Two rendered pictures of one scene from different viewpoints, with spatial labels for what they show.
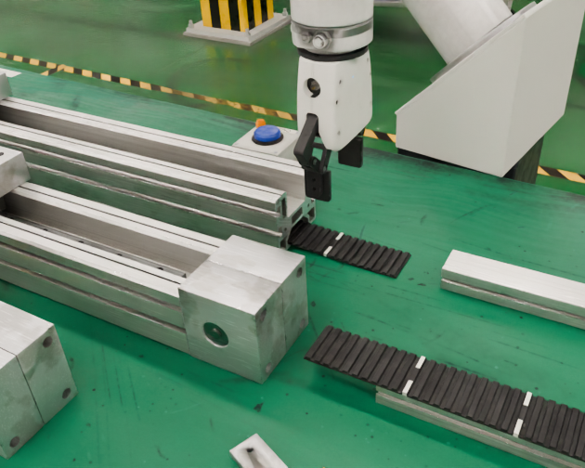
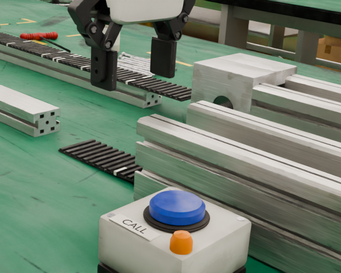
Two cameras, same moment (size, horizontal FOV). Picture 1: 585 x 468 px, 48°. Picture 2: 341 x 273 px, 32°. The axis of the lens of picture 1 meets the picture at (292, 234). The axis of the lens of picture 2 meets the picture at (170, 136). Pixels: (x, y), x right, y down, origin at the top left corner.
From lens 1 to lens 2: 128 cm
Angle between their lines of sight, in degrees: 124
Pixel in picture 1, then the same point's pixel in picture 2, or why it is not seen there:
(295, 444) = not seen: hidden behind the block
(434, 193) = not seen: outside the picture
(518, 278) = (9, 95)
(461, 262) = (39, 107)
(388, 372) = (153, 80)
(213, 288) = (269, 62)
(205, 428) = not seen: hidden behind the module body
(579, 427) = (71, 61)
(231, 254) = (255, 70)
